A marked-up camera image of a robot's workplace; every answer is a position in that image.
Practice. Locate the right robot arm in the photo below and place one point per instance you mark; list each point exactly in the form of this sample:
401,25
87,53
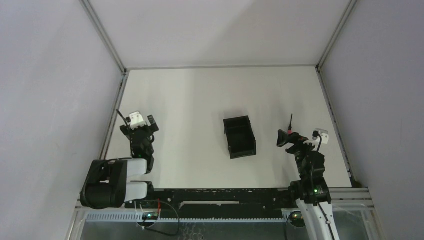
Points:
310,193

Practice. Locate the black plastic bin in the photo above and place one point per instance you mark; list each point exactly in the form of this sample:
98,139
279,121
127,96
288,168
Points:
240,137

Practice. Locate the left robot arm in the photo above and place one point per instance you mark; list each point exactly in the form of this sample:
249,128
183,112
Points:
107,184

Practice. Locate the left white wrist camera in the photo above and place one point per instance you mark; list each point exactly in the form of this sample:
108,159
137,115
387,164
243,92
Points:
136,120

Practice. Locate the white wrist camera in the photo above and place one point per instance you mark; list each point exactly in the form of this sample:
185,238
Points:
136,120
320,136

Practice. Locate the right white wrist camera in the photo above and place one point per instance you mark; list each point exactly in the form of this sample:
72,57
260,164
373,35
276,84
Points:
320,136

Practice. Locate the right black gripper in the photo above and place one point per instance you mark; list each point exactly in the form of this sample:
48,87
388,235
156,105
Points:
294,138

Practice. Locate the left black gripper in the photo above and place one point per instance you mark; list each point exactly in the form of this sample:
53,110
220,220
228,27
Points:
140,129

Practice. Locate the red-handled screwdriver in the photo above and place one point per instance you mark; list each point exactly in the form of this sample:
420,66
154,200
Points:
289,130

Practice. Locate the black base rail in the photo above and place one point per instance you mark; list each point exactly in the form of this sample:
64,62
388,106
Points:
238,203

